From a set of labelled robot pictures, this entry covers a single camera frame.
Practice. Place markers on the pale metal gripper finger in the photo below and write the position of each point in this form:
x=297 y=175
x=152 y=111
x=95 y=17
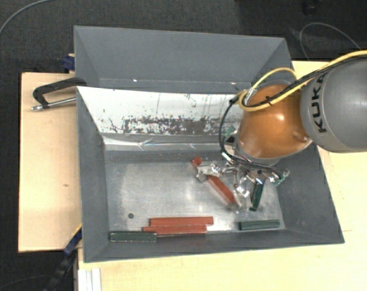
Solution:
x=242 y=196
x=207 y=172

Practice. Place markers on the dark green flat block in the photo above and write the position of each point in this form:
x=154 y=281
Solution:
x=133 y=237
x=257 y=196
x=259 y=224

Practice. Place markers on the red-brown flat block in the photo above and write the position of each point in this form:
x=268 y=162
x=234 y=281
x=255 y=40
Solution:
x=183 y=221
x=221 y=189
x=177 y=229

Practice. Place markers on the grey metal bin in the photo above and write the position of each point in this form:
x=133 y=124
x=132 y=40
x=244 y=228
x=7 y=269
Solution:
x=159 y=189

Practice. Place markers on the pale wood board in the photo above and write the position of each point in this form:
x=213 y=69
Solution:
x=46 y=174

